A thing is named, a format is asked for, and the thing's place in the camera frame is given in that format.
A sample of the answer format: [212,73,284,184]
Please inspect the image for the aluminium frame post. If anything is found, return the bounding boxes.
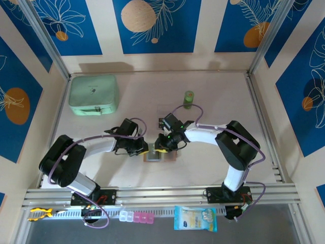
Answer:
[247,0,297,77]
[19,0,72,80]

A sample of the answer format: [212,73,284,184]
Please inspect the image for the pink pill box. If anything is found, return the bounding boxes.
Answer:
[133,212,155,225]

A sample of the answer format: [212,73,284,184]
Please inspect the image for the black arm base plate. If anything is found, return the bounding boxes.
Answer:
[205,186,253,204]
[70,188,118,206]

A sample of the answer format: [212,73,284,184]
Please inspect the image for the yellow black pliers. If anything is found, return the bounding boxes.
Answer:
[27,207,68,222]

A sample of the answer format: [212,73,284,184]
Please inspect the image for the small green bottle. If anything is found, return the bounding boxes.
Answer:
[183,90,196,110]

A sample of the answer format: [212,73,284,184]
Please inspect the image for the slotted grey cable tray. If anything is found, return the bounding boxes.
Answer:
[27,206,228,221]

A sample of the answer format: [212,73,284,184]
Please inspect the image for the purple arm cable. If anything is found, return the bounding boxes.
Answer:
[166,103,267,222]
[47,117,148,229]

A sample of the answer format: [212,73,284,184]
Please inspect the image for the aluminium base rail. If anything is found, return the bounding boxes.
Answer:
[21,183,302,208]

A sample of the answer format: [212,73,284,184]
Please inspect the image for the mint green zip pouch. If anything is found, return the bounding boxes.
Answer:
[68,74,119,116]

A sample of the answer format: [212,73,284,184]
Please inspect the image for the black cable connector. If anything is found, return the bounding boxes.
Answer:
[224,204,251,222]
[81,205,103,224]

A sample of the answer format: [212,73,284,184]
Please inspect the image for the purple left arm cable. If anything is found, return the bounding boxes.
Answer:
[47,117,148,229]

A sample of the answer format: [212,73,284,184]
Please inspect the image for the blue snack packet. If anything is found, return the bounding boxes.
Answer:
[174,205,218,233]

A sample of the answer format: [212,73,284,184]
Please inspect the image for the tan leather card holder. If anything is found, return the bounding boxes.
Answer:
[143,143,178,164]

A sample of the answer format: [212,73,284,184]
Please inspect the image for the aluminium side rail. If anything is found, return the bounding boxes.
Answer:
[244,73,285,184]
[38,75,72,189]

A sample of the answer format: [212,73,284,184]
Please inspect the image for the clear pill box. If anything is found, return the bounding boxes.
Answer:
[119,210,135,223]

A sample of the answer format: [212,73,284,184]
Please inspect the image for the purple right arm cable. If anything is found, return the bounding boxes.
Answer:
[166,103,267,222]

